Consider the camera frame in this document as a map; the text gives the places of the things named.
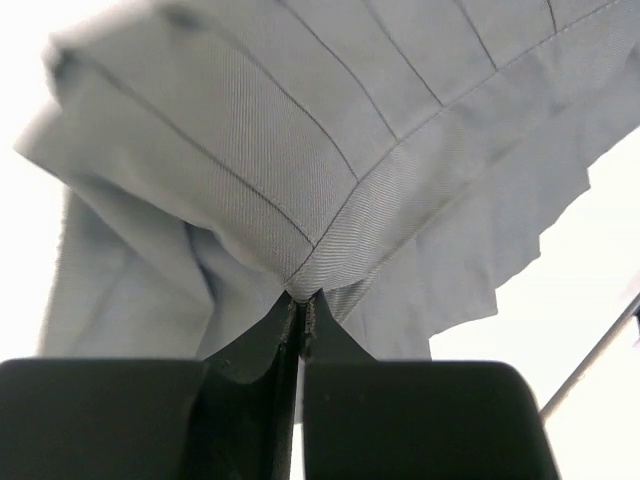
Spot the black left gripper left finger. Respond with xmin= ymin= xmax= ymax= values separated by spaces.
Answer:
xmin=1 ymin=296 xmax=300 ymax=479

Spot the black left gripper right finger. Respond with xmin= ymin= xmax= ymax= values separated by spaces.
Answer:
xmin=303 ymin=291 xmax=559 ymax=480

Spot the grey skirt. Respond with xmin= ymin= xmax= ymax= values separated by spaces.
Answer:
xmin=17 ymin=1 xmax=639 ymax=359

